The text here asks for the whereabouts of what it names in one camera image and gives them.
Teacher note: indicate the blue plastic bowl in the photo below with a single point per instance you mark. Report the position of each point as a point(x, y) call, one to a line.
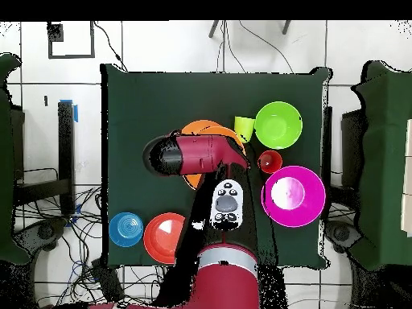
point(126, 229)

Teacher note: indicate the orange plastic bowl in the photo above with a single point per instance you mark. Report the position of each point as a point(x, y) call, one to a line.
point(209, 127)

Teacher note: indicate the red-orange plastic bowl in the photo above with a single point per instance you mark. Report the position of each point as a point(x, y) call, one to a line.
point(161, 244)

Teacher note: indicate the black metal stand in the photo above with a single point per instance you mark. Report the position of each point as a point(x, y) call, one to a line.
point(66, 145)

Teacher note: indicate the red plastic cup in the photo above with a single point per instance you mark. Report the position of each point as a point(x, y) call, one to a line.
point(273, 157)

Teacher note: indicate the blue tape strip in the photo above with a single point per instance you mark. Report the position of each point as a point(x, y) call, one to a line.
point(76, 114)

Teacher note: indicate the pink plastic bowl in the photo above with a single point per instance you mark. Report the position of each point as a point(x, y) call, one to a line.
point(309, 212)

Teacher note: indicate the black floor box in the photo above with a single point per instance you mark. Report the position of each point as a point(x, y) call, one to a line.
point(107, 281)

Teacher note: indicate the green plastic cup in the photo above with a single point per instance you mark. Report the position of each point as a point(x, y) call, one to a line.
point(243, 128)

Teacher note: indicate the small black floor object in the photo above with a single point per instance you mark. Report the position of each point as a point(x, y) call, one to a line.
point(46, 100)

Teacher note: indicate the dark green table cloth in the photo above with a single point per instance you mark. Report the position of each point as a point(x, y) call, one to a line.
point(145, 106)

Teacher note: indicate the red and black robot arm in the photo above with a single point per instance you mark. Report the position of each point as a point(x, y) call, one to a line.
point(225, 283)

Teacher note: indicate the black square floor frame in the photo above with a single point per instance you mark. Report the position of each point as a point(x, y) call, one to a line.
point(70, 56)

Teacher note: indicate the green covered side table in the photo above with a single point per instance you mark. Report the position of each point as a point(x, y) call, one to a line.
point(6, 145)
point(383, 161)

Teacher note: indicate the green plastic bowl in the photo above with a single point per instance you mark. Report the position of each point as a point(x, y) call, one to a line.
point(278, 125)

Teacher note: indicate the grey tripod leg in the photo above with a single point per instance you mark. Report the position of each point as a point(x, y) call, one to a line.
point(286, 27)
point(213, 29)

